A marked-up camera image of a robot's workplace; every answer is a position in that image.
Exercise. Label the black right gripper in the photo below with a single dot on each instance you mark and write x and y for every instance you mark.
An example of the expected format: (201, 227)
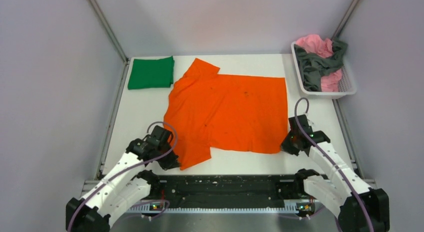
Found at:
(286, 146)

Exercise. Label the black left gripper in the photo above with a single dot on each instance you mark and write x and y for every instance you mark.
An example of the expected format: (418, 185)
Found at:
(172, 162)

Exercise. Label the orange t shirt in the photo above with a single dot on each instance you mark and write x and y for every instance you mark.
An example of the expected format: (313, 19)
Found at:
(228, 112)

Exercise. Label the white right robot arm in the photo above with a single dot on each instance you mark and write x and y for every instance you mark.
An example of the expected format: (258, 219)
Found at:
(356, 205)

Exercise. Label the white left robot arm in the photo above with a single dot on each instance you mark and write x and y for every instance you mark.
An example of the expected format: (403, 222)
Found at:
(127, 183)

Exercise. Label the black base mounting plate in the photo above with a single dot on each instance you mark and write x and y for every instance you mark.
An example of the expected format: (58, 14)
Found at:
(242, 192)

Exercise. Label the folded green t shirt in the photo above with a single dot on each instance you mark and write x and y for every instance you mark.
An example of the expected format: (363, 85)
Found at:
(151, 73)

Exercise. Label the white plastic basket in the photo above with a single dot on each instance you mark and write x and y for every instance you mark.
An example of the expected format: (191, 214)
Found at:
(346, 86)

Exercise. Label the dark grey t shirt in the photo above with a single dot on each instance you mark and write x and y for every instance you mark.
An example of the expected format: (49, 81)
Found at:
(313, 68)

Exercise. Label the pink t shirt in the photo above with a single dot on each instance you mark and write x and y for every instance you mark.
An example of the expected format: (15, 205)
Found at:
(314, 45)

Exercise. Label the grey slotted cable duct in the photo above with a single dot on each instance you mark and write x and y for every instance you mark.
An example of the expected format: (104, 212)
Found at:
(198, 209)

